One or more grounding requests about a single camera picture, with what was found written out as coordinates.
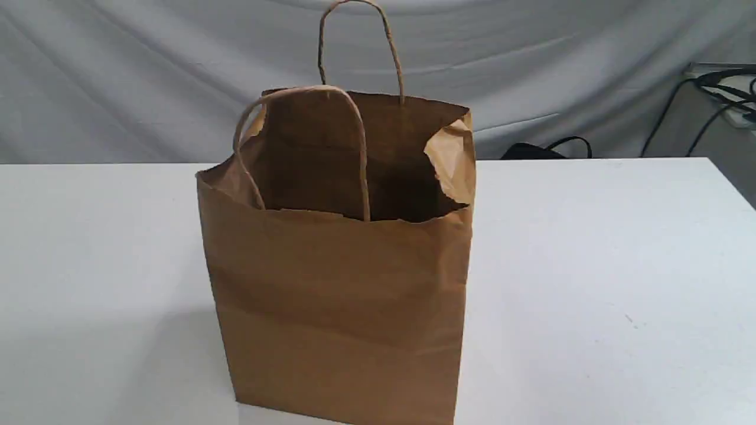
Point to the grey backdrop cloth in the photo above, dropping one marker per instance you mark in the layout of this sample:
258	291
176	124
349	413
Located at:
165	81

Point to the brown paper bag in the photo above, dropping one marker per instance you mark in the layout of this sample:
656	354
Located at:
337	238

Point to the black handbag behind table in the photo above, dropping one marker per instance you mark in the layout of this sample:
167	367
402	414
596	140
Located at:
527	152

